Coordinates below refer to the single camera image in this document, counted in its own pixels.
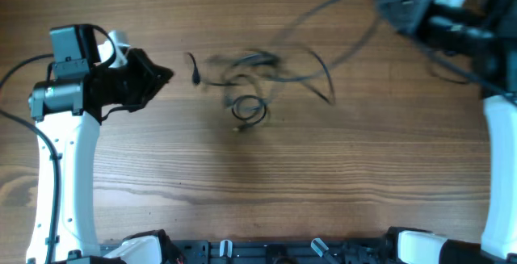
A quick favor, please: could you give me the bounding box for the thick black HDMI cable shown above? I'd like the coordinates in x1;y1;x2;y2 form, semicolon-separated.
201;0;383;107

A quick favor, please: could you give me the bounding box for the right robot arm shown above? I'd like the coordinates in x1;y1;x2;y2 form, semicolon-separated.
376;0;516;263

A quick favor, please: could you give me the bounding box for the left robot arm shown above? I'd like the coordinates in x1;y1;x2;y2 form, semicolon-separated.
26;24;174;263

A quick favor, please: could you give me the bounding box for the left camera cable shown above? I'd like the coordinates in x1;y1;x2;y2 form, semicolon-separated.
0;52;64;264

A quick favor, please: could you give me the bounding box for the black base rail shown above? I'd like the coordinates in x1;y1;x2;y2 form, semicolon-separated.
100;237;389;264

